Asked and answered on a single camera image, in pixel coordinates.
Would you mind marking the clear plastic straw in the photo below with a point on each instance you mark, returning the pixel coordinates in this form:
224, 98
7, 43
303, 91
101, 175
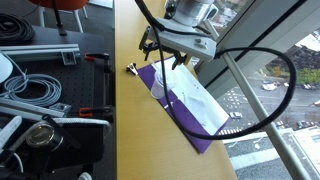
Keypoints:
156, 66

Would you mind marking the orange chair with white legs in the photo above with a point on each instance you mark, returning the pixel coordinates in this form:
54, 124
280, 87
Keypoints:
60, 4

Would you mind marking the dark grey side table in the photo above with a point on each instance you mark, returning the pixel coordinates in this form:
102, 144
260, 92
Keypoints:
96, 40

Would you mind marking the white plastic tube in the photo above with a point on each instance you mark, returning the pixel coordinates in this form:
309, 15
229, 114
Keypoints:
9, 131

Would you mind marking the white rounded plastic housing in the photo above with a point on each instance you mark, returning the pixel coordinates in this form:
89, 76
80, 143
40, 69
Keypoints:
5, 68

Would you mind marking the metal staple remover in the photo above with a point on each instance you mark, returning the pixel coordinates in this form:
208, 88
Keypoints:
132, 68

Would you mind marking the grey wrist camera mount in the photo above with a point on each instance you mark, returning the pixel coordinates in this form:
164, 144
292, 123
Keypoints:
186, 41

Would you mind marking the aluminium rail with bracket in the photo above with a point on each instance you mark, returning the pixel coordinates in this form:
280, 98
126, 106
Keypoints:
36, 50
30, 111

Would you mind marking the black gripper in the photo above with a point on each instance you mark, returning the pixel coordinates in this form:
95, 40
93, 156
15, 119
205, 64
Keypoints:
168, 49

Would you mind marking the grey metal window railing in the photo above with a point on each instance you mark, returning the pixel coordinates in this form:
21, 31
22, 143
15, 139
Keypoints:
283, 150

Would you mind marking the white paper sheet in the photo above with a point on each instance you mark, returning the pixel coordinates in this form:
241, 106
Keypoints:
206, 106

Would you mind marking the black tripod pole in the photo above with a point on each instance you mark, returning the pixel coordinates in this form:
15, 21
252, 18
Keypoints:
59, 20

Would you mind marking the black perforated breadboard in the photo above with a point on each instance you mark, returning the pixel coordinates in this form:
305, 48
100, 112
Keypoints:
80, 86

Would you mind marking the black camera with brass lens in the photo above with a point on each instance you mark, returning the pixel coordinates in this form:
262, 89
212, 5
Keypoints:
40, 135

